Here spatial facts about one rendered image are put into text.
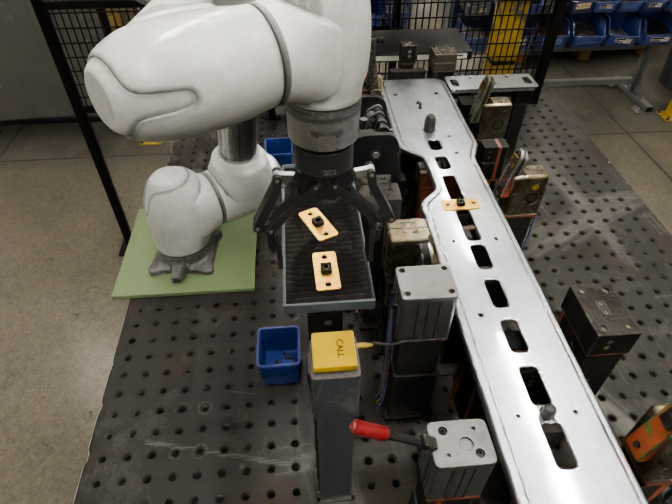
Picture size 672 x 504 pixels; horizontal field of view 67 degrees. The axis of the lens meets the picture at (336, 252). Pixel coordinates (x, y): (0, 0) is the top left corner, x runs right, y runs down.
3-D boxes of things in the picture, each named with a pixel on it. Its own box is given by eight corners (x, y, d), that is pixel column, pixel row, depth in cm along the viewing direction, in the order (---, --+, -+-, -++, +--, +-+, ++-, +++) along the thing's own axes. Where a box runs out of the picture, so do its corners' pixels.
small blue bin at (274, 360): (302, 385, 117) (301, 364, 111) (260, 388, 117) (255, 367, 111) (301, 347, 125) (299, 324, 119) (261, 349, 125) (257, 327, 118)
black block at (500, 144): (495, 230, 157) (519, 149, 136) (461, 232, 156) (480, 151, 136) (487, 214, 163) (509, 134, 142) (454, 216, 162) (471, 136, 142)
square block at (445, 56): (442, 148, 190) (459, 54, 165) (421, 149, 189) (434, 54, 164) (438, 137, 196) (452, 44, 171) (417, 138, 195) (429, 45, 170)
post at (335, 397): (355, 500, 99) (363, 378, 68) (316, 504, 99) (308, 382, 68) (351, 462, 104) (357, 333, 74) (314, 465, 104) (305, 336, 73)
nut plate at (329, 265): (341, 290, 77) (341, 284, 76) (316, 292, 77) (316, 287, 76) (335, 252, 83) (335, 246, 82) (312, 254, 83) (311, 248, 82)
